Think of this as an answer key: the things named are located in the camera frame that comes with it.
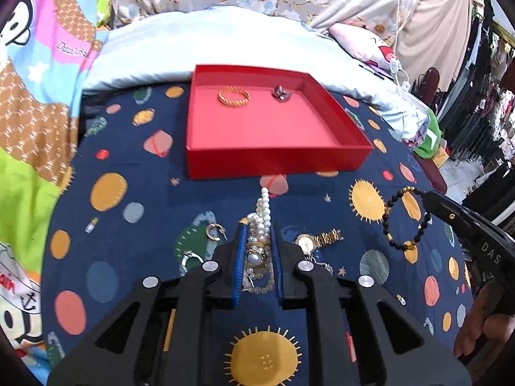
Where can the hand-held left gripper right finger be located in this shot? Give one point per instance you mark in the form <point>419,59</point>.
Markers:
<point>277,261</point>

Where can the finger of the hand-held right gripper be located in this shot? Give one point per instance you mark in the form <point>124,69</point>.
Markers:
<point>442,207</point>

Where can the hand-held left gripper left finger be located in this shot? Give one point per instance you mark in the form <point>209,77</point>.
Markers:
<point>240,261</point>

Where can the gold wristwatch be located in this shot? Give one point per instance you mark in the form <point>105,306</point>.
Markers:
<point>305,242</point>

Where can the gold hoop earring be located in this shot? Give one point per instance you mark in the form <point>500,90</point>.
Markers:
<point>210,231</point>

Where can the red shallow tray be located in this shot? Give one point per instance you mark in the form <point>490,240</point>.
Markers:
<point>261,128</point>

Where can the person's right hand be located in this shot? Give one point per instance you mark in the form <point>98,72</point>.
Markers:
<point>478,325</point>

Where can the dark red cloth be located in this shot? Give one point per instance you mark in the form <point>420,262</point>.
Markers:
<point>432,177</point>

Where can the green cloth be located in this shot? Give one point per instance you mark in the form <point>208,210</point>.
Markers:
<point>428,136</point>

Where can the rack of hanging clothes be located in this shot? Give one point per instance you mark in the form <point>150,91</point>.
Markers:
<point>474,108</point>

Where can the navy planet print cloth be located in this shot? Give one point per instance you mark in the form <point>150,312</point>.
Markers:
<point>153,193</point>

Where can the dark brown bag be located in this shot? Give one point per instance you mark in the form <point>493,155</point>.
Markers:
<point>427,82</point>

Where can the purple notebook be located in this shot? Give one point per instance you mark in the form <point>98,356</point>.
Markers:
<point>378,68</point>

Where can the black pen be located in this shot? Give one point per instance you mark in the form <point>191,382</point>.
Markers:
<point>372,69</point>

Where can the gold bangle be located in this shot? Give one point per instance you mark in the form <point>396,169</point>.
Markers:
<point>221,97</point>

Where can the silver wristwatch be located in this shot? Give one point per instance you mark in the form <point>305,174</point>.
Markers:
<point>281,93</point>

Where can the beige curtain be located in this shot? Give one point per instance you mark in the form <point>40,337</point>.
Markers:
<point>442,28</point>

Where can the pink plush pillow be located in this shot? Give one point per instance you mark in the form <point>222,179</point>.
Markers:
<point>362,42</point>

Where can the light blue pillow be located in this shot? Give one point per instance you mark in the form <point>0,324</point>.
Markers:
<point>201,40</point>

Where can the colourful cartoon blanket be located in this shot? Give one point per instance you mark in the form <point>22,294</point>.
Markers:
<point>32,108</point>

